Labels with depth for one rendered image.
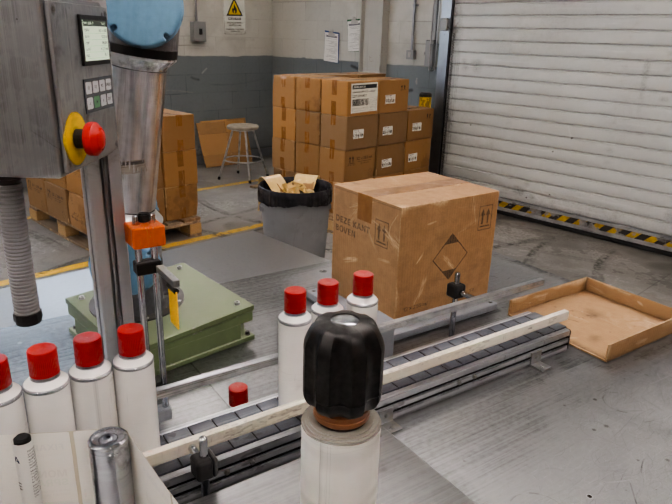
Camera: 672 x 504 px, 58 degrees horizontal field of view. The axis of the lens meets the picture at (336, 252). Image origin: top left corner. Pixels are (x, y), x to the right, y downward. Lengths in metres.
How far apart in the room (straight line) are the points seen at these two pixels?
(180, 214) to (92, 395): 3.84
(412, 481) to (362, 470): 0.23
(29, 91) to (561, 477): 0.88
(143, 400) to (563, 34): 4.74
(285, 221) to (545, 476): 2.65
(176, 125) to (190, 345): 3.36
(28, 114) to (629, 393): 1.09
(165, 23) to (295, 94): 3.96
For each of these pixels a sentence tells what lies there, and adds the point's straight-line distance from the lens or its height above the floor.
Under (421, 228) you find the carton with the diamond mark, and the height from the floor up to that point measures 1.07.
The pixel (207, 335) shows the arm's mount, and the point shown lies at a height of 0.87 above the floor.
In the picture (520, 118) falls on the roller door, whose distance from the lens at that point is 5.42.
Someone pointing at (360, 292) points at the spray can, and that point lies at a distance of 0.98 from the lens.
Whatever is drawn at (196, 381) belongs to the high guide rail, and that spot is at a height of 0.96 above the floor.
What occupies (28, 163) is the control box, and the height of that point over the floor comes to 1.30.
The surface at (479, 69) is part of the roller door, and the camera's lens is 5.62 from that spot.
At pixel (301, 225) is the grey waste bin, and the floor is 0.43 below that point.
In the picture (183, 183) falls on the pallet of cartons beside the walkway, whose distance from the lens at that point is 4.58.
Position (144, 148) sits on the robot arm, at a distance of 1.05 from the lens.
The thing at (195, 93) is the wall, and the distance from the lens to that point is 7.20.
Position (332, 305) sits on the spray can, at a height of 1.05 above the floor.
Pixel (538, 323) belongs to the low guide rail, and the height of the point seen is 0.91.
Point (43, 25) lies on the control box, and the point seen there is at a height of 1.44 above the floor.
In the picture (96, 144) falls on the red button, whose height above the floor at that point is 1.32.
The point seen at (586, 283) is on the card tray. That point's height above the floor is 0.85.
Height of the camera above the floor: 1.44
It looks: 19 degrees down
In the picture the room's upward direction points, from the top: 2 degrees clockwise
